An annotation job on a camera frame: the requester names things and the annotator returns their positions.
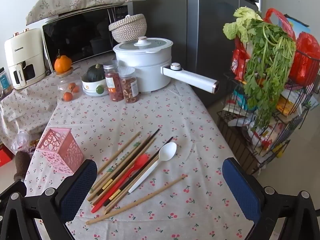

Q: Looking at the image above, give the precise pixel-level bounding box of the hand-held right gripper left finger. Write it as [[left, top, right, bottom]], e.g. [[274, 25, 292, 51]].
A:
[[0, 159, 98, 240]]

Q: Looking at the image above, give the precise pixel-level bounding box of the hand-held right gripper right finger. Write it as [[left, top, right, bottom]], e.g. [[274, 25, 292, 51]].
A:
[[222, 157, 320, 240]]

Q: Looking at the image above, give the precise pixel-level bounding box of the pink perforated utensil holder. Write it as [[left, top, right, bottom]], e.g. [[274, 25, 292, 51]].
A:
[[35, 127, 84, 175]]

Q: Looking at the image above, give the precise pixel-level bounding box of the red plastic spoon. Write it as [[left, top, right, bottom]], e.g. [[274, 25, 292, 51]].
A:
[[91, 154, 150, 214]]

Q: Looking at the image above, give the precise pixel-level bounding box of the black chopstick with gold band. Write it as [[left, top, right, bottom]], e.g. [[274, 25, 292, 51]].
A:
[[102, 136, 174, 207], [91, 128, 160, 199]]

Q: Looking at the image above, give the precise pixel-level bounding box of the white plastic spoon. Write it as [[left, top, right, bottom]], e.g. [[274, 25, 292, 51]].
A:
[[128, 142, 177, 194]]

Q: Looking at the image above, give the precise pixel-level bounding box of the white and red snack packet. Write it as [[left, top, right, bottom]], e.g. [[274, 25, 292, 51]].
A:
[[247, 120, 283, 155]]

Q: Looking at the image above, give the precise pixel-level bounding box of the brown fuzzy object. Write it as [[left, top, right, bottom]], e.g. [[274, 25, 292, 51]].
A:
[[14, 151, 32, 182]]

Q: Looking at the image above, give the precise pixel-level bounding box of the clear plastic bag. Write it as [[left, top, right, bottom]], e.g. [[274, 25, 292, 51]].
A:
[[11, 130, 38, 155]]

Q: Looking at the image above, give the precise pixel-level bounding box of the red box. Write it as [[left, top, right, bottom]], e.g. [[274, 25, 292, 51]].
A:
[[0, 144, 14, 168]]

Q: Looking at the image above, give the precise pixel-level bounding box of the blue snack packet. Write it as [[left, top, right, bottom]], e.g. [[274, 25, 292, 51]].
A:
[[234, 90, 258, 110]]

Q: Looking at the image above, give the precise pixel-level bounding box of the yellow snack packet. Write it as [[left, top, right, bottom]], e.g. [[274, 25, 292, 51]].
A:
[[276, 96, 300, 117]]

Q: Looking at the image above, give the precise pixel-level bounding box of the white printed bowl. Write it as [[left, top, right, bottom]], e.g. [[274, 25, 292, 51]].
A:
[[81, 76, 109, 97]]

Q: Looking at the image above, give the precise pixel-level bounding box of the glass jar with wooden lid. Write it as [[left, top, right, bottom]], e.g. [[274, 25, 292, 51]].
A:
[[55, 67, 80, 103]]

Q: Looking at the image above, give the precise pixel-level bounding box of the plastic jar of red berries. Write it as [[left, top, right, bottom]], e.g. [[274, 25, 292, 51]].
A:
[[103, 61, 124, 102]]

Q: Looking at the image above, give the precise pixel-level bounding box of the cherry print tablecloth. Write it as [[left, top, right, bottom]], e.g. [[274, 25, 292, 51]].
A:
[[24, 60, 253, 240]]

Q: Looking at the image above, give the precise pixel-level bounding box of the plastic jar of dried rings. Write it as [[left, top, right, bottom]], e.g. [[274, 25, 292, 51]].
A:
[[117, 66, 141, 103]]

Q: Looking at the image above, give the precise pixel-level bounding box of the dark green squash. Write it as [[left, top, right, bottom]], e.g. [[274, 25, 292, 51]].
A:
[[86, 64, 106, 82]]

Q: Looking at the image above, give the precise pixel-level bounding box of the large orange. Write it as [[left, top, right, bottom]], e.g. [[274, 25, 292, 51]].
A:
[[54, 50, 73, 73]]

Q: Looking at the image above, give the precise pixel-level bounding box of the bunch of leafy greens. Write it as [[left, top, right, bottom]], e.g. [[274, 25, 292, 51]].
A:
[[242, 19, 297, 130]]

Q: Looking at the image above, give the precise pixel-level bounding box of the white electric pot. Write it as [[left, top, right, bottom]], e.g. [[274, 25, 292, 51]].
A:
[[112, 36, 219, 95]]

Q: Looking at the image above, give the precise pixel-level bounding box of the cream air fryer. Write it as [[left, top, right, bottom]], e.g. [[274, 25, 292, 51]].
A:
[[4, 28, 48, 90]]

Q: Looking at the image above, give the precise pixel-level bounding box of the microwave oven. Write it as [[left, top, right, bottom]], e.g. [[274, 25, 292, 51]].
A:
[[42, 2, 134, 72]]

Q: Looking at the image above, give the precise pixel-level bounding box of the grey refrigerator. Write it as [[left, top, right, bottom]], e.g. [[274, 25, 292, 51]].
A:
[[131, 0, 263, 108]]

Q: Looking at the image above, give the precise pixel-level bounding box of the woven basket with lid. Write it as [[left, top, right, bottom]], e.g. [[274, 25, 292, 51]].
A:
[[108, 14, 147, 43]]

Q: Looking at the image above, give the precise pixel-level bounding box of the napa cabbage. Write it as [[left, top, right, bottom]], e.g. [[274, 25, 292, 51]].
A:
[[223, 6, 263, 43]]

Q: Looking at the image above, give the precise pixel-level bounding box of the blue printed board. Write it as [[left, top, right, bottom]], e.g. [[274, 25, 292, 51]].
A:
[[285, 15, 310, 40]]

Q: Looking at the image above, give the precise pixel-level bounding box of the black wire rack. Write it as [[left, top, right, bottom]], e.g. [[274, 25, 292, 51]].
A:
[[216, 50, 320, 175]]

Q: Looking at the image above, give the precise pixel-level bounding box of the red plastic bag with handles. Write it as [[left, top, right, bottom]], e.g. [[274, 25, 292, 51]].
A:
[[265, 8, 297, 45]]

